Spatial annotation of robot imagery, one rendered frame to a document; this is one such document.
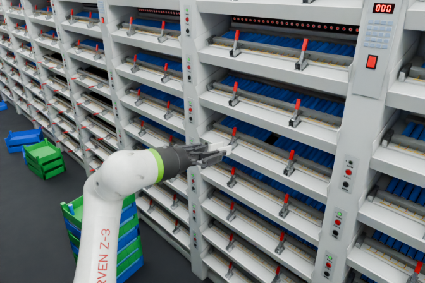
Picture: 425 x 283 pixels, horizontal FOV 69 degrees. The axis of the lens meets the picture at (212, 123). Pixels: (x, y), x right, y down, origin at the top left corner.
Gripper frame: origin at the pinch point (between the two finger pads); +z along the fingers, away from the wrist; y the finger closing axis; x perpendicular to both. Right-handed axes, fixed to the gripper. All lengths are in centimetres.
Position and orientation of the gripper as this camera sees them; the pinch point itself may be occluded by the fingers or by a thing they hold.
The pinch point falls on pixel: (220, 149)
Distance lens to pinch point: 99.9
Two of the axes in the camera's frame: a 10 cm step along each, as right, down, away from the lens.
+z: 7.0, -1.1, 7.1
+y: 7.0, 3.0, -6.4
